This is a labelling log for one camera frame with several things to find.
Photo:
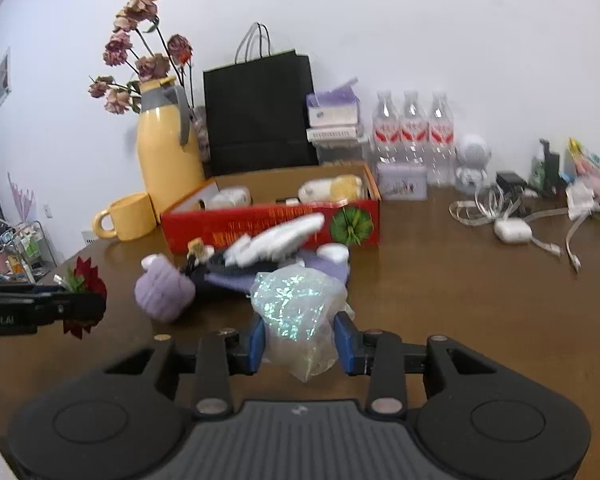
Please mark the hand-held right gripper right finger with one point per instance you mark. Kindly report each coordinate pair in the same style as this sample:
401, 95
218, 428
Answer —
344, 346

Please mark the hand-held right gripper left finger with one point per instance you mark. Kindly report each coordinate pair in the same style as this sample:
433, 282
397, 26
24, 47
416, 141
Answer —
257, 346

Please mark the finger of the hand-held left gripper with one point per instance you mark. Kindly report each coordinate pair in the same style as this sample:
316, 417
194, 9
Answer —
25, 288
75, 306

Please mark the red artificial flower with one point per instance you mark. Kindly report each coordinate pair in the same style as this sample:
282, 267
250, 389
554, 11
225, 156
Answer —
87, 272

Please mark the iridescent clear plastic bag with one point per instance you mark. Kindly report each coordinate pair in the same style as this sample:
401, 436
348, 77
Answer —
290, 310

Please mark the white fluffy cloth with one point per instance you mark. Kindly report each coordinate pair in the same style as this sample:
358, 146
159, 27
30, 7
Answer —
275, 237

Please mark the red cardboard box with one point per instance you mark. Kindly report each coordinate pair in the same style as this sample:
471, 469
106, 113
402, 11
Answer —
260, 225

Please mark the metal storage rack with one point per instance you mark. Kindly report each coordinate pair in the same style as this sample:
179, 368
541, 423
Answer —
20, 252

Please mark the dark blue pouch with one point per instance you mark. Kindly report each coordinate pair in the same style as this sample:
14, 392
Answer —
225, 285

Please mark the purple cloth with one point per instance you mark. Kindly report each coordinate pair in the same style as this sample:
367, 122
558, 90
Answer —
325, 270

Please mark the purple knitted pouch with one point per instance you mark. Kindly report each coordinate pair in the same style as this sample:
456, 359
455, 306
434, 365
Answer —
162, 287

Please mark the white round item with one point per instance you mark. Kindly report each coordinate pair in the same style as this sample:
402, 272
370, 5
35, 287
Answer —
333, 252

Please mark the yellow mug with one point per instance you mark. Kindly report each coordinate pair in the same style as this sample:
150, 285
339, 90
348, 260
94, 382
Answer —
130, 217

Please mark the small beige-topped figure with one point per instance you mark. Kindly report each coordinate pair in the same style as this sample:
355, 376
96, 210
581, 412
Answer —
197, 250

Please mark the white and yellow plush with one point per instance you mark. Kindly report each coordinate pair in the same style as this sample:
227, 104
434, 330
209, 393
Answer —
330, 187

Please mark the yellow thermos jug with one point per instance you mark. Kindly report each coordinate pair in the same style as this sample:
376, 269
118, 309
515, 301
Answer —
167, 160

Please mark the purple tin box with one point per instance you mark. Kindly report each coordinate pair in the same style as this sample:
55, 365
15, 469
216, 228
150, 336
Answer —
401, 182

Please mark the clear plastic container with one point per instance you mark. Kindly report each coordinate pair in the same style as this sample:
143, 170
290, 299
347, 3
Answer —
342, 152

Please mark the white flat box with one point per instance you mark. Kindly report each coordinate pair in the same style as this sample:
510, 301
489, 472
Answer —
335, 133

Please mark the clear water bottle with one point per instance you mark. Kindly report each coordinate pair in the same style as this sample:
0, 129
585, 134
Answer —
440, 140
386, 130
414, 130

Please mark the white robot toy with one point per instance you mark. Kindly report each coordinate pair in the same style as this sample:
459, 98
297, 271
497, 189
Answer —
472, 157

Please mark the black paper bag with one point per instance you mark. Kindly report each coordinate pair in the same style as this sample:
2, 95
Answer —
257, 115

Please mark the black charger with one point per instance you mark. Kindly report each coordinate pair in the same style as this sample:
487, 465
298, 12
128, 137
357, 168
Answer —
510, 181

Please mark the purple tissue pack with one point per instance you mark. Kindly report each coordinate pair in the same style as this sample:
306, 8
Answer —
330, 105

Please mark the dried pink flowers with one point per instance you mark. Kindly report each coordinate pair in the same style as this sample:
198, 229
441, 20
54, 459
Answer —
130, 55

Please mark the green and black device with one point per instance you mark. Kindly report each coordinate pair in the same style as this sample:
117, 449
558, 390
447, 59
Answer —
547, 167

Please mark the white crumpled packet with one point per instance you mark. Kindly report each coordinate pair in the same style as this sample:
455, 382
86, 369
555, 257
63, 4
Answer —
582, 200

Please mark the colourful snack packet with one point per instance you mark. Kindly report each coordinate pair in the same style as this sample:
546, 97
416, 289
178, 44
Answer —
595, 167

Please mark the wall socket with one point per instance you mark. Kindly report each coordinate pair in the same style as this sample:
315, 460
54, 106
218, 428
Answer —
47, 211

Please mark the wall picture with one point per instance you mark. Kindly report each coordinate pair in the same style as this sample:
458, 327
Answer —
3, 77

